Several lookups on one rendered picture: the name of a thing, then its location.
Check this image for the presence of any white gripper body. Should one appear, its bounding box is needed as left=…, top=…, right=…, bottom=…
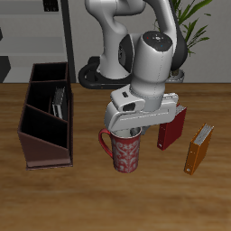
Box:
left=104, top=92, right=180, bottom=133

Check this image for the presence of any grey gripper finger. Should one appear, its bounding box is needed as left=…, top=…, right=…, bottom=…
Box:
left=129, top=127, right=142, bottom=137
left=140, top=125, right=151, bottom=135

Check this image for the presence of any red patterned mug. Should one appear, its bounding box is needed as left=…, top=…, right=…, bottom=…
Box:
left=97, top=126, right=143, bottom=174

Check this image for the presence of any red book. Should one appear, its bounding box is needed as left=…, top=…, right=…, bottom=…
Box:
left=156, top=103, right=188, bottom=152

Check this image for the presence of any orange book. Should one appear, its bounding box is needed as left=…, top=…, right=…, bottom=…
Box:
left=183, top=122, right=216, bottom=176

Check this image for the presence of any striped book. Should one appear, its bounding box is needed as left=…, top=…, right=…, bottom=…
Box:
left=49, top=86, right=68, bottom=120

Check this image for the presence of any dark brown desk caddy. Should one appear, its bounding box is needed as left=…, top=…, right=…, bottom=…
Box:
left=16, top=61, right=75, bottom=171

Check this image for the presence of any pot plant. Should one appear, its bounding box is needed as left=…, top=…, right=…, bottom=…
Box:
left=153, top=0, right=215, bottom=84

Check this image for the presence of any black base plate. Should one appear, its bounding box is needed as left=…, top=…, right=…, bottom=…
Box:
left=78, top=55, right=137, bottom=90

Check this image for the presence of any dark vertical post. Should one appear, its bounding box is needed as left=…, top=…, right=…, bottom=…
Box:
left=60, top=0, right=77, bottom=84

